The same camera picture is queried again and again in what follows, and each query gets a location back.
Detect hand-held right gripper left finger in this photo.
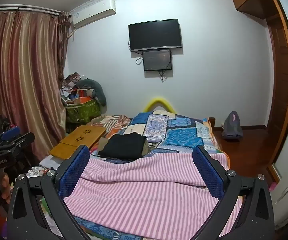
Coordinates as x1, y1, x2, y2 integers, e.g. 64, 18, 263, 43
7, 144, 92, 240

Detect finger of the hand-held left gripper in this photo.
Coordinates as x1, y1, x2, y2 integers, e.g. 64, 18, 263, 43
0, 126, 21, 141
0, 132, 36, 153

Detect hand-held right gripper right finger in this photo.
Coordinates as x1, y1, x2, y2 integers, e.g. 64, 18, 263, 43
192, 145, 275, 240

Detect pink striped pants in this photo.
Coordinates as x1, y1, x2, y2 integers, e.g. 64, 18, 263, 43
63, 151, 244, 239

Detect person's left hand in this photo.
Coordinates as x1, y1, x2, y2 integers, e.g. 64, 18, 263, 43
0, 173, 13, 204

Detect orange green fleece blanket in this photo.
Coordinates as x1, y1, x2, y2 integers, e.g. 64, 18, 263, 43
209, 127, 230, 160

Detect white cloth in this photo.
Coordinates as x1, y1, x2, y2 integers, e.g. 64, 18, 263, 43
27, 154, 67, 178

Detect blue patchwork bedspread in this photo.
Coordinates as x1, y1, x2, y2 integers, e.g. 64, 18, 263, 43
76, 111, 230, 240

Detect grey backpack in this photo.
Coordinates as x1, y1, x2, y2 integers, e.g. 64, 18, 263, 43
221, 111, 243, 140

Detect black folded clothes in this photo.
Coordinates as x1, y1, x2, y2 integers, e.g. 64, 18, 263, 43
98, 132, 147, 160

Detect green storage bag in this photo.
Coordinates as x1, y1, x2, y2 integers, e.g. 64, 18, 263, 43
65, 99, 102, 124

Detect orange striped blanket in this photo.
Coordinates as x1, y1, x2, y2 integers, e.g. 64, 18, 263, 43
88, 114, 132, 140

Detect striped brown curtain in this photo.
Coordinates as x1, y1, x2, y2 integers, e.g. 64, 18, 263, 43
0, 10, 72, 153

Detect pile of papers and cloths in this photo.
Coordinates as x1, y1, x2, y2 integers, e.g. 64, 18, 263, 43
61, 72, 85, 101

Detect yellow foam tube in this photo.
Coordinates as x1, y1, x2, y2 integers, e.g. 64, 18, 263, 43
144, 97, 178, 113

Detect brown wooden door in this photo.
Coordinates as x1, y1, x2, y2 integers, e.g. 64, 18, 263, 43
266, 0, 288, 178

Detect small black monitor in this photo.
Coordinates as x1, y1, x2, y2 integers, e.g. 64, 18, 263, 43
142, 49, 172, 72

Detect white air conditioner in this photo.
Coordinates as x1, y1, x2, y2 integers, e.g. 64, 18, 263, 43
71, 0, 116, 29

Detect white curtain rail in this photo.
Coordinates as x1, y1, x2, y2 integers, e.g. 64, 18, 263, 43
0, 4, 61, 18

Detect black wall television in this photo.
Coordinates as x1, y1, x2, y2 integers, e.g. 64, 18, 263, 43
128, 19, 183, 52

